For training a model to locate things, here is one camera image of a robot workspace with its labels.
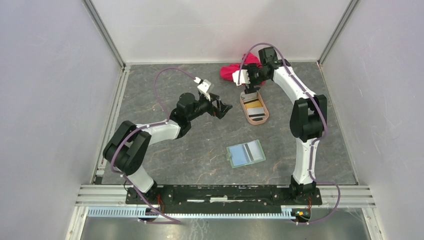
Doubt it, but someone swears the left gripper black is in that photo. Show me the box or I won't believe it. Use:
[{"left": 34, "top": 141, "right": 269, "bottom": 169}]
[{"left": 187, "top": 92, "right": 232, "bottom": 122}]

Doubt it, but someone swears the green card holder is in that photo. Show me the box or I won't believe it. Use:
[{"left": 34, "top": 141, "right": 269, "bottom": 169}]
[{"left": 226, "top": 139, "right": 267, "bottom": 169}]

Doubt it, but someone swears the white striped credit card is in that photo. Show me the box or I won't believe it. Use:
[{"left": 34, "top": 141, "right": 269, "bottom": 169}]
[{"left": 241, "top": 140, "right": 266, "bottom": 164}]

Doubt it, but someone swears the yellow credit card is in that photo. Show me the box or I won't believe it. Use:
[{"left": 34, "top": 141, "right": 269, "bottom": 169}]
[{"left": 244, "top": 99, "right": 262, "bottom": 109}]

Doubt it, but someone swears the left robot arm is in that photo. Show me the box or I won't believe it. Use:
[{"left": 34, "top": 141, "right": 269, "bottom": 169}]
[{"left": 102, "top": 93, "right": 233, "bottom": 204}]

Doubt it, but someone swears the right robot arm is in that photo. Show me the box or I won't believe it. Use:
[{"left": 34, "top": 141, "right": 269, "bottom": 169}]
[{"left": 236, "top": 46, "right": 328, "bottom": 204}]

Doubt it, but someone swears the printed card in tray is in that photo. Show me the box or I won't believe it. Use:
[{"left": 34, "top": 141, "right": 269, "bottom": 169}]
[{"left": 240, "top": 92, "right": 258, "bottom": 103}]

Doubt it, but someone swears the red cloth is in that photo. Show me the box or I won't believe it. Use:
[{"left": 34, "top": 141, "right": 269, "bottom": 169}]
[{"left": 219, "top": 53, "right": 263, "bottom": 83}]

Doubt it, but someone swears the pink oval tray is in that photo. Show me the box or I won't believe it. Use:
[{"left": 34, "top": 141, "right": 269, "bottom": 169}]
[{"left": 240, "top": 92, "right": 270, "bottom": 126}]

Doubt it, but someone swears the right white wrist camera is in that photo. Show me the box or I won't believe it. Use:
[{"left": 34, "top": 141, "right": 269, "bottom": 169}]
[{"left": 231, "top": 69, "right": 250, "bottom": 86}]

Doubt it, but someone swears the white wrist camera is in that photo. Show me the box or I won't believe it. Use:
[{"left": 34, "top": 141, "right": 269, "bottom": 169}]
[
  {"left": 231, "top": 69, "right": 250, "bottom": 86},
  {"left": 193, "top": 76, "right": 214, "bottom": 101}
]

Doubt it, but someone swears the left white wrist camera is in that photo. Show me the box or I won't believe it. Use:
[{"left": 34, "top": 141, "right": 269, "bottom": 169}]
[{"left": 193, "top": 76, "right": 214, "bottom": 101}]

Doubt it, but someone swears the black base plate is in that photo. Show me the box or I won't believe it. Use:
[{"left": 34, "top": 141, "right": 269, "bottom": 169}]
[{"left": 144, "top": 184, "right": 323, "bottom": 214}]

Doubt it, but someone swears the white slotted cable duct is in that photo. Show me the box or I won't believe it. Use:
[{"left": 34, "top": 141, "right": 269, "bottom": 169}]
[{"left": 87, "top": 206, "right": 295, "bottom": 220}]

